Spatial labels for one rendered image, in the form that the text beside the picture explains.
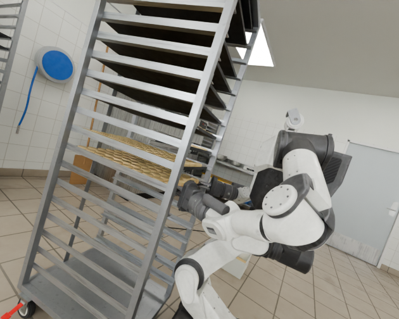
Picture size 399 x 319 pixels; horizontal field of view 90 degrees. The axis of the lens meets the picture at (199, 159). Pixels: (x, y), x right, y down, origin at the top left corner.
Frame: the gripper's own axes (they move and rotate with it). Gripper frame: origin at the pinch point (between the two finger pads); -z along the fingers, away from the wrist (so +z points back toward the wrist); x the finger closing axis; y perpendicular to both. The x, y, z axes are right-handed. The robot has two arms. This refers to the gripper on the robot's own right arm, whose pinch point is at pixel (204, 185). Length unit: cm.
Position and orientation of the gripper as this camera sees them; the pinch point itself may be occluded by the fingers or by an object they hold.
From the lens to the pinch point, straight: 112.2
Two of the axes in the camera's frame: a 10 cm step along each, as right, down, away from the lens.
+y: 1.7, 1.2, -9.8
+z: 9.4, 2.9, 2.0
